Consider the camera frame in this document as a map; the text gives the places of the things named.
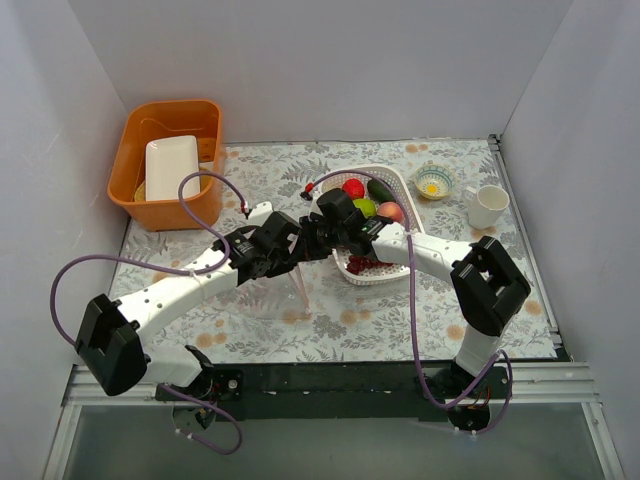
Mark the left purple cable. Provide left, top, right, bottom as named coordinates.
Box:
left=49, top=171, right=251, bottom=456

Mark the white mug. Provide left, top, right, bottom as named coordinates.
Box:
left=462, top=185, right=510, bottom=230

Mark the pink peach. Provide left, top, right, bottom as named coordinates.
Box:
left=376, top=202, right=404, bottom=223

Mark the floral table mat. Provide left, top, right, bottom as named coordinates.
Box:
left=95, top=138, right=559, bottom=363

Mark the patterned small bowl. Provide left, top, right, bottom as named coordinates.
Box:
left=413, top=161, right=456, bottom=200

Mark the white rectangular plate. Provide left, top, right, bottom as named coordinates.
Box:
left=145, top=135, right=199, bottom=201

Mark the clear zip top bag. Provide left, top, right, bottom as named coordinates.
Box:
left=210, top=266, right=311, bottom=320

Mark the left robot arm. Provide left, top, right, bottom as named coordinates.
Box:
left=75, top=212, right=301, bottom=400

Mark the dark green avocado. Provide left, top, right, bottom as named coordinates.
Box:
left=367, top=179, right=394, bottom=204

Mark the purple cable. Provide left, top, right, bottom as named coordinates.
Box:
left=304, top=169, right=514, bottom=434
left=49, top=171, right=251, bottom=456

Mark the aluminium frame rail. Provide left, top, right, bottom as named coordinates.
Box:
left=44, top=361, right=624, bottom=479

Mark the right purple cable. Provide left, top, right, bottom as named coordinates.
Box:
left=304, top=169, right=514, bottom=434

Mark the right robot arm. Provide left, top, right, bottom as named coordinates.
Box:
left=290, top=188, right=531, bottom=399

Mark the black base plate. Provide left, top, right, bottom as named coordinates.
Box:
left=155, top=361, right=509, bottom=423

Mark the orange plastic tub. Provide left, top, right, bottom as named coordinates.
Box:
left=107, top=99, right=226, bottom=231

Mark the red strawberry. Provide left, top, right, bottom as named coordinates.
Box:
left=342, top=178, right=365, bottom=200

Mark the red grape bunch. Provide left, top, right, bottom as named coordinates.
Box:
left=346, top=255, right=391, bottom=275

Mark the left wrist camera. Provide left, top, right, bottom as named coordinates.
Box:
left=242, top=201, right=273, bottom=226

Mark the green apple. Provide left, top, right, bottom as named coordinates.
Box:
left=353, top=198, right=377, bottom=218

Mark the white perforated fruit basket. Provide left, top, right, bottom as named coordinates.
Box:
left=315, top=164, right=425, bottom=286

